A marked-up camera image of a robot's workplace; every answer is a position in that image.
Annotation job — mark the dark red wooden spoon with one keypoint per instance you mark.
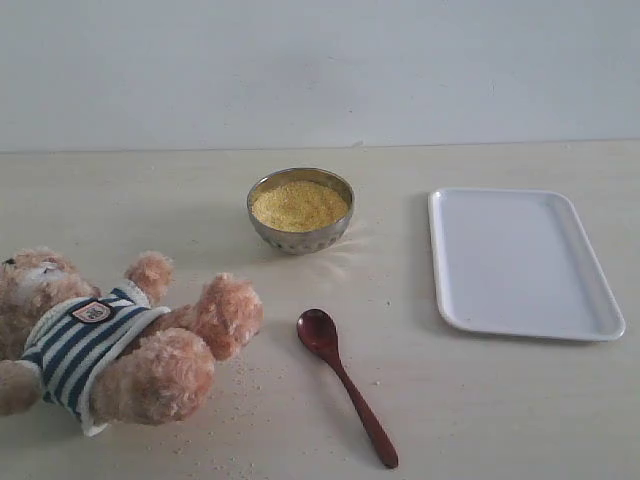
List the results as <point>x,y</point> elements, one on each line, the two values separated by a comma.
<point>317,331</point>

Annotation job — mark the teddy bear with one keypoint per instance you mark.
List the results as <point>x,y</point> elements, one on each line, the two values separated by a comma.
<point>120,356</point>

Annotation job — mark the steel bowl of yellow grain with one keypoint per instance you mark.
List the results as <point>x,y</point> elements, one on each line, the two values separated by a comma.
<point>302,210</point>

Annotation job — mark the white rectangular plastic tray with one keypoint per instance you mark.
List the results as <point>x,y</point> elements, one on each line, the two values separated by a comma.
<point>518,263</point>

